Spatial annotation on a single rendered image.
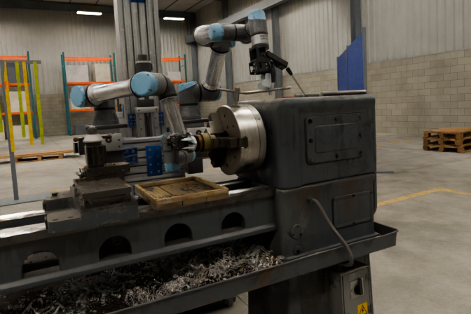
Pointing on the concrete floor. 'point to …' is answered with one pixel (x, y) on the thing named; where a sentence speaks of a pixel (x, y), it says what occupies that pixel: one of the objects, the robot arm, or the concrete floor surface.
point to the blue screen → (354, 69)
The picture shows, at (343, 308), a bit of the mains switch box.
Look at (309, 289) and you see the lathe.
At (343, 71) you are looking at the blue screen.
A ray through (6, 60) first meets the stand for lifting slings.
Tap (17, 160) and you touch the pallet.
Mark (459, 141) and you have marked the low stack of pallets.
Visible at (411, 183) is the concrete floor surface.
